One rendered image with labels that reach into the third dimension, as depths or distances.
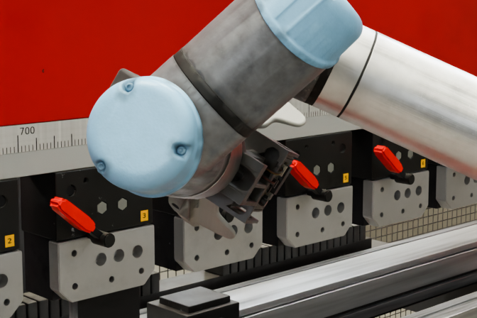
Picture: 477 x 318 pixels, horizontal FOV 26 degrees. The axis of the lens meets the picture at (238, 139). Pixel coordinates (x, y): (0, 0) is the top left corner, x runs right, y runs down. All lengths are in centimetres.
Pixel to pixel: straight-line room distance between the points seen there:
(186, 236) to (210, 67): 76
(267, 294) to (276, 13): 136
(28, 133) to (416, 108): 57
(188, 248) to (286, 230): 19
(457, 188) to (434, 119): 107
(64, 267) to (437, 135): 62
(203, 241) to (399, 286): 88
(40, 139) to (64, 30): 13
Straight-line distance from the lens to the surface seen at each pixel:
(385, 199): 171
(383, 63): 80
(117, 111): 66
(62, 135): 127
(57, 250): 128
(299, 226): 156
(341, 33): 67
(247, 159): 79
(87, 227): 126
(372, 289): 217
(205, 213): 94
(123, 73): 89
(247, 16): 67
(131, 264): 135
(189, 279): 204
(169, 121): 65
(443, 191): 185
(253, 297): 197
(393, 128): 81
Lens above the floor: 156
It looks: 8 degrees down
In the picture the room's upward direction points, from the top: straight up
